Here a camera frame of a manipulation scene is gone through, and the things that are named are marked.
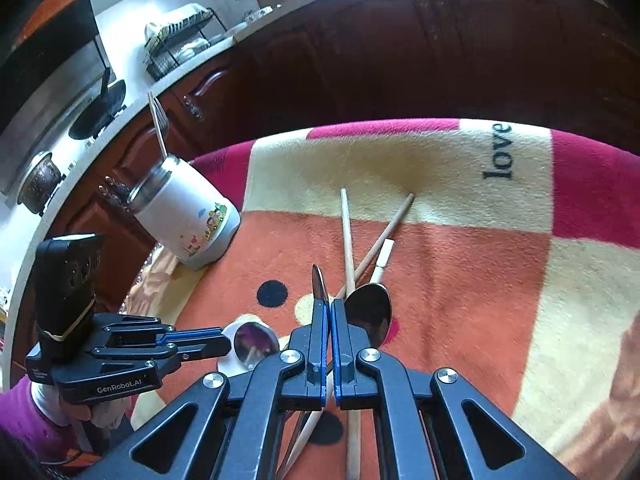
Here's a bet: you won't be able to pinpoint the pot with glass lid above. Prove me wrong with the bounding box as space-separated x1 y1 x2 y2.
17 152 63 216

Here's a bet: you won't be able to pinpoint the wooden chopstick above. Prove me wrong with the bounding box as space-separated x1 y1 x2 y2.
340 188 362 480
275 193 417 480
148 91 168 158

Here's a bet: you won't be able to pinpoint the person's left forearm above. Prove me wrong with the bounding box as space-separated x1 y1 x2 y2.
0 374 81 467

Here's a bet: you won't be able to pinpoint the metal fork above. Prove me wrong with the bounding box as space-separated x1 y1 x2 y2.
148 95 172 161

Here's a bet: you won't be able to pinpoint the white plastic bag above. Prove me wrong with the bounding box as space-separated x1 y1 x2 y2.
145 4 208 46

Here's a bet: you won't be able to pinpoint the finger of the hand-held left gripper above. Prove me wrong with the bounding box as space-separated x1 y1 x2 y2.
91 334 235 374
99 312 225 344

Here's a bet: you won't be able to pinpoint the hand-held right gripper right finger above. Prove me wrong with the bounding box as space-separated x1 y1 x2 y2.
332 299 581 480

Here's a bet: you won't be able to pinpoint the black wok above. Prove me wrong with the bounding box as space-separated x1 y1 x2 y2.
67 67 128 141

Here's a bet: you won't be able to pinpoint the black wire dish rack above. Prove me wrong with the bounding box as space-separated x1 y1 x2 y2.
144 4 226 82

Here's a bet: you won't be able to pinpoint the wooden base cabinets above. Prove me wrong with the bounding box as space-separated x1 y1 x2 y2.
15 0 640 321

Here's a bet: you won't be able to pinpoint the large metal spoon white handle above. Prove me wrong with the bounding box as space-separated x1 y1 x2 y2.
345 239 397 352

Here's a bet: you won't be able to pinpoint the white stone countertop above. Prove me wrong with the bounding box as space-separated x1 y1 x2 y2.
0 0 616 386

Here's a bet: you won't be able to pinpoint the black steel range hood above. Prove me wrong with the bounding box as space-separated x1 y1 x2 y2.
0 0 113 196

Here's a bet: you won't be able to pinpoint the person's left hand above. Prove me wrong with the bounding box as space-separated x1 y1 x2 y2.
31 382 132 428

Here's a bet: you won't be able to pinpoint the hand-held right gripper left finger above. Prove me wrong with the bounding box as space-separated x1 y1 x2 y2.
95 299 332 480

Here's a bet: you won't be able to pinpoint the printed blanket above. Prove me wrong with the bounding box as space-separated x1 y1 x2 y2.
127 117 640 480

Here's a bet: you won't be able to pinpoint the small metal spoon white handle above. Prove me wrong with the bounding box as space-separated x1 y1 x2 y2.
220 322 280 377

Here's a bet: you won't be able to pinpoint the white printed cup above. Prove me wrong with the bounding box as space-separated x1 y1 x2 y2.
127 156 242 271

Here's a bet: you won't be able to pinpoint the slim metal spoon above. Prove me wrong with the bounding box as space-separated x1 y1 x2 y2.
285 264 331 476

